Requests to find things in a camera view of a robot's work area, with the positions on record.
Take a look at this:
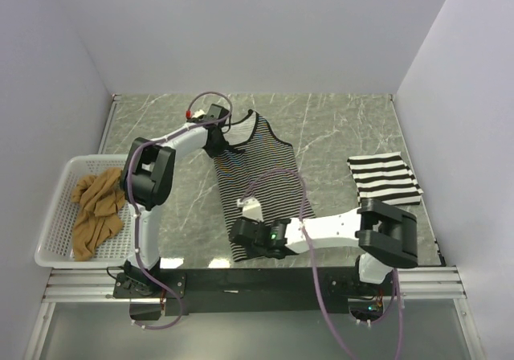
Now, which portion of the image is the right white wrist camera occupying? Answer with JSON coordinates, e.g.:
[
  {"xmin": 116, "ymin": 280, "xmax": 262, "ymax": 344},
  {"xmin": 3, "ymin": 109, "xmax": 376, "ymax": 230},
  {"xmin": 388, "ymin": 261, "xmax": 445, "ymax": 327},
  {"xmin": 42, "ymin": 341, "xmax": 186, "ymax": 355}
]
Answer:
[{"xmin": 236, "ymin": 197, "xmax": 263, "ymax": 222}]

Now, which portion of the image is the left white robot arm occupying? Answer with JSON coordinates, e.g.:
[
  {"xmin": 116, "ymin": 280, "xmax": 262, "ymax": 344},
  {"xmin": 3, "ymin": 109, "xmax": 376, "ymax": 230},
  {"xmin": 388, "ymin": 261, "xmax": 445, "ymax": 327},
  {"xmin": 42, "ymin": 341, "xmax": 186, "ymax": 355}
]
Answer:
[{"xmin": 120, "ymin": 104, "xmax": 232, "ymax": 297}]

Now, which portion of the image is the wide-striped black white tank top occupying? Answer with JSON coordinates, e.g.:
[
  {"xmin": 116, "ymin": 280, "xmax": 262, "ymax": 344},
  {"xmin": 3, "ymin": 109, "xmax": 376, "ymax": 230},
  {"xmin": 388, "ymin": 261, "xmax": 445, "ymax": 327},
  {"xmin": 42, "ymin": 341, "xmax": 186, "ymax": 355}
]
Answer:
[{"xmin": 347, "ymin": 152, "xmax": 423, "ymax": 206}]

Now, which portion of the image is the aluminium frame rail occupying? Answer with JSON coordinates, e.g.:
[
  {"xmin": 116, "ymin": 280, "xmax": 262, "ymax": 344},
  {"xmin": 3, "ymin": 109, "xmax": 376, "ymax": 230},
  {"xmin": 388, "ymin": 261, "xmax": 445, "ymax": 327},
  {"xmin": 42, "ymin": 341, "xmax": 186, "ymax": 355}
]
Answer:
[{"xmin": 42, "ymin": 267, "xmax": 466, "ymax": 303}]

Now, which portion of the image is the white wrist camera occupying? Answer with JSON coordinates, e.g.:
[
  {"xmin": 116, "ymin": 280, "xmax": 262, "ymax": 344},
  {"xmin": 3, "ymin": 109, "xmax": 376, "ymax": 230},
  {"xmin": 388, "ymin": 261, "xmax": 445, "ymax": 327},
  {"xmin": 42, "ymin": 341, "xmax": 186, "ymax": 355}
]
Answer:
[
  {"xmin": 186, "ymin": 109, "xmax": 206, "ymax": 122},
  {"xmin": 236, "ymin": 197, "xmax": 263, "ymax": 222}
]

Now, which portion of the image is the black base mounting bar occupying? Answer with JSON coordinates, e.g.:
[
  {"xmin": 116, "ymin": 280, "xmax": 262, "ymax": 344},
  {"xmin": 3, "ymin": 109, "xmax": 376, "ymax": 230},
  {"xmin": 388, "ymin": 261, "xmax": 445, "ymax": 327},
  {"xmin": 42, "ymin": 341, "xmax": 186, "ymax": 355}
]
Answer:
[{"xmin": 113, "ymin": 267, "xmax": 394, "ymax": 320}]

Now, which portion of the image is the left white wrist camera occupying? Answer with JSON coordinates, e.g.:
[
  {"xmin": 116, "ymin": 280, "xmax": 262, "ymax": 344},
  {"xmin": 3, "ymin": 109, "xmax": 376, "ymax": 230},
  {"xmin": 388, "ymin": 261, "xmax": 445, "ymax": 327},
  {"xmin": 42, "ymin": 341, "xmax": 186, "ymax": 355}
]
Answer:
[{"xmin": 186, "ymin": 109, "xmax": 206, "ymax": 122}]

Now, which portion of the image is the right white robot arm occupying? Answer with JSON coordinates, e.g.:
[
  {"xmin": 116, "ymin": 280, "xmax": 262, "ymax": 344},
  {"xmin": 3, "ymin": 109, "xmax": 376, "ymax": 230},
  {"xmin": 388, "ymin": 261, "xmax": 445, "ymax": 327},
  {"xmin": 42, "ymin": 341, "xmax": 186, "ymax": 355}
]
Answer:
[{"xmin": 229, "ymin": 198, "xmax": 418, "ymax": 295}]

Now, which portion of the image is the tan tank top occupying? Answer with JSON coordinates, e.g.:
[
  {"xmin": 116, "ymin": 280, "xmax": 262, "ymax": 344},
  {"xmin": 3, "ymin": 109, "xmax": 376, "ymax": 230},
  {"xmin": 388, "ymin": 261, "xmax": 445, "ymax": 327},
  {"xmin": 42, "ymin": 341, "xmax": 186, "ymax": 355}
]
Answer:
[{"xmin": 71, "ymin": 167, "xmax": 125, "ymax": 262}]

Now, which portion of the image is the white plastic basket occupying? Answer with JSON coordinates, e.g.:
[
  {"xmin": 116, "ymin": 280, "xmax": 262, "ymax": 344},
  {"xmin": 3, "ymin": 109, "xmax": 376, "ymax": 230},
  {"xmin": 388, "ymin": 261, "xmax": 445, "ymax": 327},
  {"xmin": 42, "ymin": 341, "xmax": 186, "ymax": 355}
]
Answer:
[{"xmin": 35, "ymin": 154, "xmax": 134, "ymax": 269}]

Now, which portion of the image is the thin-striped black white tank top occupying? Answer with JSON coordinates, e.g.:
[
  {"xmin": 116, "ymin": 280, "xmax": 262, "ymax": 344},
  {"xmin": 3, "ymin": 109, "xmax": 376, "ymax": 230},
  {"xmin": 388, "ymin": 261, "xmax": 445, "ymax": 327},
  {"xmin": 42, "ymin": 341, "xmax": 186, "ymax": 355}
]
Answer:
[{"xmin": 214, "ymin": 109, "xmax": 317, "ymax": 263}]

